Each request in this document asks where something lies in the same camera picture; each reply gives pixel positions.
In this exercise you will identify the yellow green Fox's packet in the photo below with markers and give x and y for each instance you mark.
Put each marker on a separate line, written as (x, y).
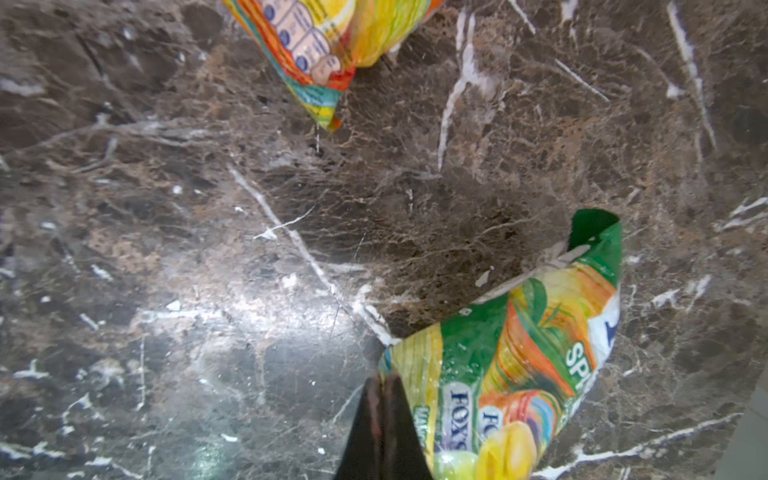
(492, 386)

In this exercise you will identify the red yellow Fox's fruits packet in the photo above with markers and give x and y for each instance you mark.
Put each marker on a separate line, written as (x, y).
(316, 46)

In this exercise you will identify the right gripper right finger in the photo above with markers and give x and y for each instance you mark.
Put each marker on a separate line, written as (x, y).
(402, 456)

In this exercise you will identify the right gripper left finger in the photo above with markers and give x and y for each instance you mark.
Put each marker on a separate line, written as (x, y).
(361, 458)

